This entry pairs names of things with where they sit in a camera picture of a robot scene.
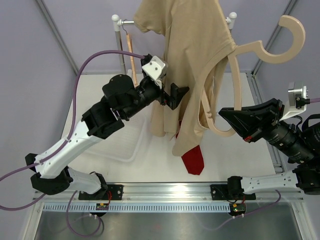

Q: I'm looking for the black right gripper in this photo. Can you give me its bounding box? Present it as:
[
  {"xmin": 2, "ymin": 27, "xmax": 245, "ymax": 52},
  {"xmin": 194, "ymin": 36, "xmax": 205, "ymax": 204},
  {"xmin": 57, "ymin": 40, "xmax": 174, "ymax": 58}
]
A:
[{"xmin": 217, "ymin": 98, "xmax": 314, "ymax": 164}]

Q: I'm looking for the beige t shirt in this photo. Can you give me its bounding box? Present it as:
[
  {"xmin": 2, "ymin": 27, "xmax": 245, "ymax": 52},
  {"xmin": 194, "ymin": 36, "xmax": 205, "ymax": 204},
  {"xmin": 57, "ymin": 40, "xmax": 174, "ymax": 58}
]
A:
[{"xmin": 133, "ymin": 0, "xmax": 236, "ymax": 157}]

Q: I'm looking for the bright red t shirt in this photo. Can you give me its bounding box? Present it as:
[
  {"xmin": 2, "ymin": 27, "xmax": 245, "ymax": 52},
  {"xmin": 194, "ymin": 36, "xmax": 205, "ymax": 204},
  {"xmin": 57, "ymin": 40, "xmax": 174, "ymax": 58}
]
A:
[{"xmin": 175, "ymin": 120, "xmax": 205, "ymax": 176}]

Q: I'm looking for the beige wooden hanger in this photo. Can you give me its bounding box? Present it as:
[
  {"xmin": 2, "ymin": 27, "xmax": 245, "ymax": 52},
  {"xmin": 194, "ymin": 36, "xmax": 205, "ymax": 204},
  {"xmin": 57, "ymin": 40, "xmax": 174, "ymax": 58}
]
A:
[{"xmin": 198, "ymin": 14, "xmax": 307, "ymax": 139}]

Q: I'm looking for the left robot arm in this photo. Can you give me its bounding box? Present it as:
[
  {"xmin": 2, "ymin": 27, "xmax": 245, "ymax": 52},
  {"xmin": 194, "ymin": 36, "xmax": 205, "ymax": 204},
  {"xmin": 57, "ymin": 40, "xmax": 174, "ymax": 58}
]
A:
[{"xmin": 25, "ymin": 74, "xmax": 189, "ymax": 200}]

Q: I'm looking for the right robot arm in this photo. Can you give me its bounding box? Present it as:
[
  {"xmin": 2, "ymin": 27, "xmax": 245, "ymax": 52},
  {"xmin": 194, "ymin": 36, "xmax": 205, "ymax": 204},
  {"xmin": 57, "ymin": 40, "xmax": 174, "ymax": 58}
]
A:
[{"xmin": 219, "ymin": 98, "xmax": 320, "ymax": 199}]

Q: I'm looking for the light wood hanger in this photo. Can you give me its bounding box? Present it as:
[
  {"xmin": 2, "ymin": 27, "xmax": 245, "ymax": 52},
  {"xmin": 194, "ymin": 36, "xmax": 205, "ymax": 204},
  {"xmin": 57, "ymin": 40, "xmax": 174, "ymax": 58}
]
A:
[{"xmin": 122, "ymin": 19, "xmax": 138, "ymax": 87}]

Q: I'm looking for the metal clothes rack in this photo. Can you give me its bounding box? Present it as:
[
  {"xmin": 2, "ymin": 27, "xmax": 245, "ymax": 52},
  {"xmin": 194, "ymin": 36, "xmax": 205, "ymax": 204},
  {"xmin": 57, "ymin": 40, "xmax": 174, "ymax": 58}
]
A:
[{"xmin": 111, "ymin": 12, "xmax": 238, "ymax": 74}]

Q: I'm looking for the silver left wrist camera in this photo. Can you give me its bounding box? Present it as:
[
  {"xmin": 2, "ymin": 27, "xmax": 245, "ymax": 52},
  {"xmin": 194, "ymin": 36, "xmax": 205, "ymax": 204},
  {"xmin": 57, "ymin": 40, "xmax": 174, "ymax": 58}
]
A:
[{"xmin": 141, "ymin": 55, "xmax": 169, "ymax": 89}]

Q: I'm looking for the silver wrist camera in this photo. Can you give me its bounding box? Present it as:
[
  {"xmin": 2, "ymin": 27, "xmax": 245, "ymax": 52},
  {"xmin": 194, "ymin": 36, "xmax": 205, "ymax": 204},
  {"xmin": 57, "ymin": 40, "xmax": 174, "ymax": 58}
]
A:
[
  {"xmin": 280, "ymin": 82, "xmax": 310, "ymax": 121},
  {"xmin": 141, "ymin": 55, "xmax": 169, "ymax": 89}
]

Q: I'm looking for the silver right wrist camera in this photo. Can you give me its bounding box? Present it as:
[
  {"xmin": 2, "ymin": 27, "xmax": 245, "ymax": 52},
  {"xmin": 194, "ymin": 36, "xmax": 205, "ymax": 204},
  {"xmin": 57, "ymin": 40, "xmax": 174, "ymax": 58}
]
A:
[{"xmin": 280, "ymin": 82, "xmax": 310, "ymax": 121}]

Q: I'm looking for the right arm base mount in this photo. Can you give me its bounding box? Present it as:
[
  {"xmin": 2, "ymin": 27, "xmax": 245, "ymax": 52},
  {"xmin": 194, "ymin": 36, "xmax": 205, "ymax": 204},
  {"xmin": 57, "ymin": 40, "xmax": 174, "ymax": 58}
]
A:
[{"xmin": 210, "ymin": 176, "xmax": 257, "ymax": 203}]

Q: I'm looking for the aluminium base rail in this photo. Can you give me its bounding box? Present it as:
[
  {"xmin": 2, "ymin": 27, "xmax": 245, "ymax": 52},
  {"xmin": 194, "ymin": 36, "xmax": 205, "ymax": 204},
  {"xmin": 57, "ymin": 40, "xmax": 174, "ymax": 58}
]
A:
[{"xmin": 41, "ymin": 182, "xmax": 304, "ymax": 203}]

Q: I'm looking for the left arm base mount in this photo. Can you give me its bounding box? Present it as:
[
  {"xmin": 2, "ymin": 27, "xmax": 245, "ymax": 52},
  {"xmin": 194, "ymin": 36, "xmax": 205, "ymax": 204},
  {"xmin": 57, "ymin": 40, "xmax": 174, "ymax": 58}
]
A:
[{"xmin": 78, "ymin": 171, "xmax": 124, "ymax": 201}]

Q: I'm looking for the white slotted cable duct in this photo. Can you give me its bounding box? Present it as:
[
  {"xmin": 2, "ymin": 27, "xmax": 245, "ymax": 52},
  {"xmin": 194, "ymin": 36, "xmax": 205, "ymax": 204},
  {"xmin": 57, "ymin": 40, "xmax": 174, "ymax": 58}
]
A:
[{"xmin": 42, "ymin": 202, "xmax": 231, "ymax": 213}]

